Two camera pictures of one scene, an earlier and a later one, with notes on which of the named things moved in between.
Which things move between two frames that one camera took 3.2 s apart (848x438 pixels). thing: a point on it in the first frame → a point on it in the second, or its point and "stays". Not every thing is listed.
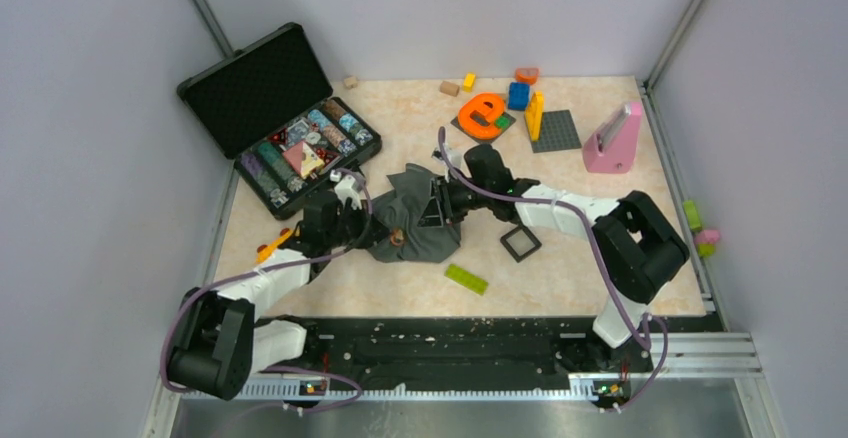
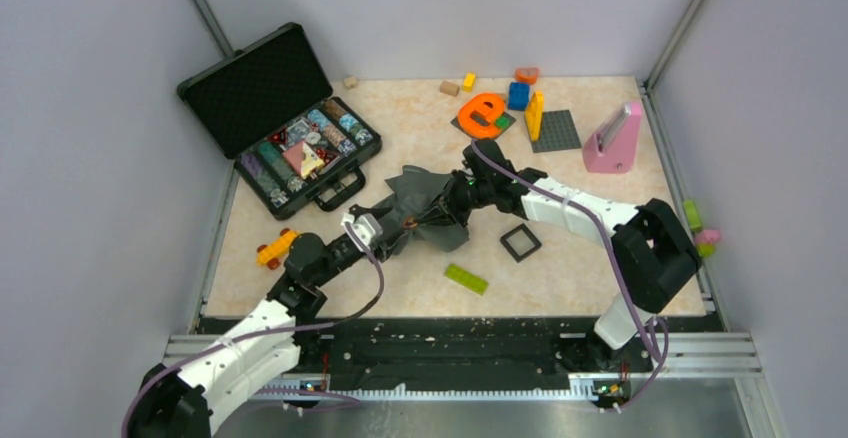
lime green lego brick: x=466 y=278 stays
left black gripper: x=373 y=230 → x=383 y=251
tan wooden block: x=449 y=88 stays
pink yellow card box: x=304 y=159 stays
